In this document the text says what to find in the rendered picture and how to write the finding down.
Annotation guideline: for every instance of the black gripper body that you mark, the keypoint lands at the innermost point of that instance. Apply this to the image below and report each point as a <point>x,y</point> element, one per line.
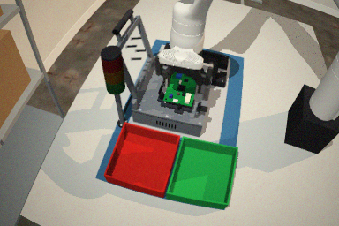
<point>183,70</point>

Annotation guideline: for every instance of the green bin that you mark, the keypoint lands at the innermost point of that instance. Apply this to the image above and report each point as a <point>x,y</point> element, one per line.
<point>205,172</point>

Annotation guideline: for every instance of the green circuit board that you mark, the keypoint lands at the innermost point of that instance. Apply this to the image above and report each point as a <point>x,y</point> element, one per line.
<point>181,89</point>

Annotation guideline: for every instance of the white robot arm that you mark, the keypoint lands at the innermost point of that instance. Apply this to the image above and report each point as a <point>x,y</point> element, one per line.
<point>187,37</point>

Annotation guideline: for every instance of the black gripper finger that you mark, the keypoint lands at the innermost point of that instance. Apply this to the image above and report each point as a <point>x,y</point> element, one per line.
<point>165,73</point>
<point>208,69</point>

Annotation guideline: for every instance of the red bin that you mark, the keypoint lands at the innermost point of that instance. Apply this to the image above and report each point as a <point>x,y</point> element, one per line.
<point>142,156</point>

